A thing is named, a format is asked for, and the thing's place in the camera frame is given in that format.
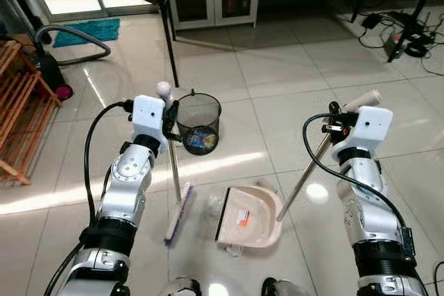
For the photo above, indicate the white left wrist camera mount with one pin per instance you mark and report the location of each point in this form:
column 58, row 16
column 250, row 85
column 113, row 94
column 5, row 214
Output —
column 148, row 117

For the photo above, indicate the robot right leg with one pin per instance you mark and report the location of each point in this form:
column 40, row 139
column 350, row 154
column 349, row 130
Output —
column 283, row 288

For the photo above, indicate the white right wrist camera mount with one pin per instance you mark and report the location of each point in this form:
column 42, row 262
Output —
column 371, row 129

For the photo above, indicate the white glass-door cabinet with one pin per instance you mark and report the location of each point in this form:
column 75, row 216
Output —
column 215, row 1

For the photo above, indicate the black power strip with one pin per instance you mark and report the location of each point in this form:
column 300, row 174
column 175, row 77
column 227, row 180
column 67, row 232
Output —
column 395, row 43

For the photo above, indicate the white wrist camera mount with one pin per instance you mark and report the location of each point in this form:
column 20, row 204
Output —
column 371, row 129
column 148, row 117

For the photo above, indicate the teal floor mat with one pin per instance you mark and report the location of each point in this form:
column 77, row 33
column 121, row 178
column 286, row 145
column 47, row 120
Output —
column 87, row 32

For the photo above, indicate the clear plastic scrap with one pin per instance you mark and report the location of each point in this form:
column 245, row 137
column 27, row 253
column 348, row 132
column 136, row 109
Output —
column 213, row 204

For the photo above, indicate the wooden slatted rack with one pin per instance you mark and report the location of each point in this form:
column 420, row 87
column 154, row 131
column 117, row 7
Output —
column 21, row 116

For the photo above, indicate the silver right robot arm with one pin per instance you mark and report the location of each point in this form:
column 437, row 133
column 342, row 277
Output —
column 371, row 213

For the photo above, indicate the black power adapter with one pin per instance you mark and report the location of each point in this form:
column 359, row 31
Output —
column 371, row 21

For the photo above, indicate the blue wrapper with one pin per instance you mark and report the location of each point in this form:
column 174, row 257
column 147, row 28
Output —
column 200, row 141

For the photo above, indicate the black mesh waste bin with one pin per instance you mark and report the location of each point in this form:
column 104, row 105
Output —
column 202, row 112

